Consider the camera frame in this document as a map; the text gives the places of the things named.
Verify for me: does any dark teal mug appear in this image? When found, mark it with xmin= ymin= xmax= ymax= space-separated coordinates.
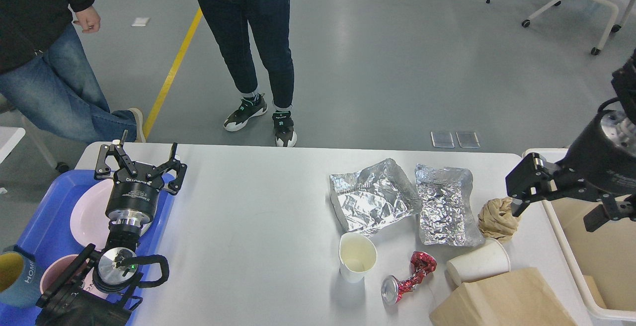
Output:
xmin=0 ymin=244 xmax=45 ymax=308

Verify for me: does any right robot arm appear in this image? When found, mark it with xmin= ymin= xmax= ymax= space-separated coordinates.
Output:
xmin=506 ymin=56 xmax=636 ymax=232

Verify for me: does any lying white paper cup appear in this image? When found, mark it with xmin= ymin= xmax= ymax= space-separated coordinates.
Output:
xmin=447 ymin=238 xmax=511 ymax=286

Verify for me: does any pink mug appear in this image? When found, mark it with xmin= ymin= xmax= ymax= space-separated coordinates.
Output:
xmin=39 ymin=254 xmax=108 ymax=299

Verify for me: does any floor plate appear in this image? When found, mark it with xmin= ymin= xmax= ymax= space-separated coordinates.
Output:
xmin=431 ymin=131 xmax=455 ymax=149
xmin=455 ymin=131 xmax=481 ymax=149

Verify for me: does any pink plate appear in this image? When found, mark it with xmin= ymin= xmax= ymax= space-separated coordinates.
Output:
xmin=69 ymin=179 xmax=152 ymax=249

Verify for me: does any left floor plate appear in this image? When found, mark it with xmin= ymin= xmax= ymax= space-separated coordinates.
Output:
xmin=431 ymin=131 xmax=455 ymax=149

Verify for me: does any upright white paper cup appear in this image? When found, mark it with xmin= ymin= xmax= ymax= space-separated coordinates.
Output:
xmin=339 ymin=233 xmax=377 ymax=283

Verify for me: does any crushed red can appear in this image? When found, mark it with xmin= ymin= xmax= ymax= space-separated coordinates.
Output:
xmin=380 ymin=251 xmax=438 ymax=305

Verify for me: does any right floor plate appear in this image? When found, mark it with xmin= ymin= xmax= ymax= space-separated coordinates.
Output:
xmin=455 ymin=131 xmax=481 ymax=149

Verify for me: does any large crumpled foil sheet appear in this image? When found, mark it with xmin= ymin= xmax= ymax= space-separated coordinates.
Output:
xmin=329 ymin=158 xmax=422 ymax=237

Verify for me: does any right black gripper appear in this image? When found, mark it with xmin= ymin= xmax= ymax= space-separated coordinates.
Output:
xmin=506 ymin=110 xmax=636 ymax=233

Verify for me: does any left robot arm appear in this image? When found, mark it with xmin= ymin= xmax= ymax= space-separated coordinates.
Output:
xmin=35 ymin=140 xmax=188 ymax=326

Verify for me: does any narrow crumpled foil sheet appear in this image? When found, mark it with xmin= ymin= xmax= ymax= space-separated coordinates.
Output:
xmin=415 ymin=164 xmax=485 ymax=247

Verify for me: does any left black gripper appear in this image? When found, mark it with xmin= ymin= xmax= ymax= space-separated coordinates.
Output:
xmin=94 ymin=130 xmax=188 ymax=227

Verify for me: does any crumpled brown paper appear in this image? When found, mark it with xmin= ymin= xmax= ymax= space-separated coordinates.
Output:
xmin=478 ymin=197 xmax=522 ymax=243

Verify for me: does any person in blue jeans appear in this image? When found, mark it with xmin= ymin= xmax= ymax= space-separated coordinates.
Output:
xmin=0 ymin=0 xmax=146 ymax=144

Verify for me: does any beige plastic bin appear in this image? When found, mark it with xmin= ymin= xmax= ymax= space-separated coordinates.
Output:
xmin=522 ymin=148 xmax=636 ymax=323

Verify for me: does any person in dark jeans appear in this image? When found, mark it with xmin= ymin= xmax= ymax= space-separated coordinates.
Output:
xmin=197 ymin=0 xmax=298 ymax=148

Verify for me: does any white side table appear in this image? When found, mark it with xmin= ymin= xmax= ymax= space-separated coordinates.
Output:
xmin=0 ymin=126 xmax=25 ymax=163

